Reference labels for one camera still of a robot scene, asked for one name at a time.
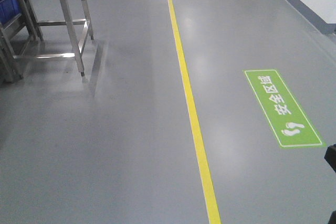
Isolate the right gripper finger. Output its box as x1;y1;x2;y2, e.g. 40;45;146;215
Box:
324;144;336;172

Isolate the blue bin under table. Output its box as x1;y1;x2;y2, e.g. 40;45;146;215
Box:
0;0;22;25

